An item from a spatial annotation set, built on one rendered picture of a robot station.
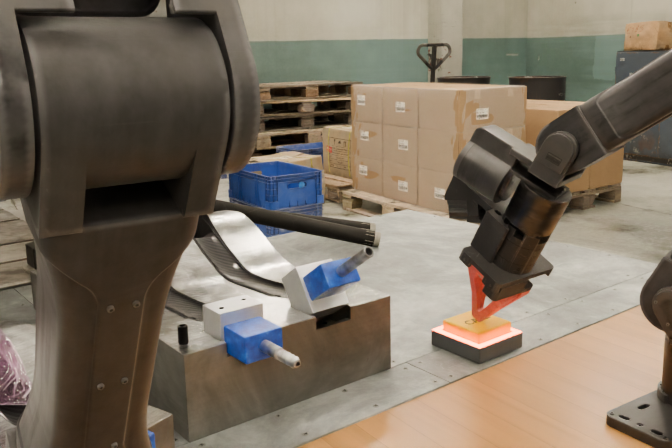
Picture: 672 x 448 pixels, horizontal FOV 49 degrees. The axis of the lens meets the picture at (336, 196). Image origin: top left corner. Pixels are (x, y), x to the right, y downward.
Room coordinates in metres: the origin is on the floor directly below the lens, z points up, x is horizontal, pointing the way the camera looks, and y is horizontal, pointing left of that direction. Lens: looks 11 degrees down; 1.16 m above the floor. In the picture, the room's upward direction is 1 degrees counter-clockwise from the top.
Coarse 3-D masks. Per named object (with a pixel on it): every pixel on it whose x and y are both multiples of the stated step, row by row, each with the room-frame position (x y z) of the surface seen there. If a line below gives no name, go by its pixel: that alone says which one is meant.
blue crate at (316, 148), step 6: (300, 144) 6.81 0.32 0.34; (306, 144) 6.84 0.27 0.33; (312, 144) 6.88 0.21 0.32; (318, 144) 6.92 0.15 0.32; (276, 150) 6.65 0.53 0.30; (282, 150) 6.55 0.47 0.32; (288, 150) 6.48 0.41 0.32; (294, 150) 6.38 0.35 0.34; (300, 150) 6.40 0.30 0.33; (306, 150) 6.43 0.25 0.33; (312, 150) 6.46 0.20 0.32; (318, 150) 6.48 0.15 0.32
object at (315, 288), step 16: (352, 256) 0.72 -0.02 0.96; (368, 256) 0.70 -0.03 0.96; (304, 272) 0.77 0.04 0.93; (320, 272) 0.73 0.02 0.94; (336, 272) 0.74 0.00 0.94; (352, 272) 0.75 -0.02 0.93; (288, 288) 0.78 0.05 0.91; (304, 288) 0.75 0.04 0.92; (320, 288) 0.73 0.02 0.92; (336, 288) 0.74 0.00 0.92; (304, 304) 0.75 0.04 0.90; (320, 304) 0.75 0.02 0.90; (336, 304) 0.76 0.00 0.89
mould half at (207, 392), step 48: (192, 240) 0.96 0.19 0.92; (240, 240) 0.99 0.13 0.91; (192, 288) 0.86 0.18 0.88; (240, 288) 0.86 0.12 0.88; (192, 336) 0.69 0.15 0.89; (288, 336) 0.72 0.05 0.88; (336, 336) 0.75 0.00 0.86; (384, 336) 0.80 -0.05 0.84; (192, 384) 0.65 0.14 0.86; (240, 384) 0.68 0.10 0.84; (288, 384) 0.72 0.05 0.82; (336, 384) 0.75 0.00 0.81; (192, 432) 0.65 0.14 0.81
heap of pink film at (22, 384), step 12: (0, 336) 0.66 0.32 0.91; (0, 348) 0.64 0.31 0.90; (12, 348) 0.66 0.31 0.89; (0, 360) 0.64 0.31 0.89; (12, 360) 0.64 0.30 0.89; (0, 372) 0.62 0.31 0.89; (12, 372) 0.63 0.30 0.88; (24, 372) 0.64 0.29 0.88; (0, 384) 0.61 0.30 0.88; (12, 384) 0.62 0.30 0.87; (24, 384) 0.63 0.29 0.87; (0, 396) 0.61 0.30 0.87; (12, 396) 0.61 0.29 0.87; (24, 396) 0.62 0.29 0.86
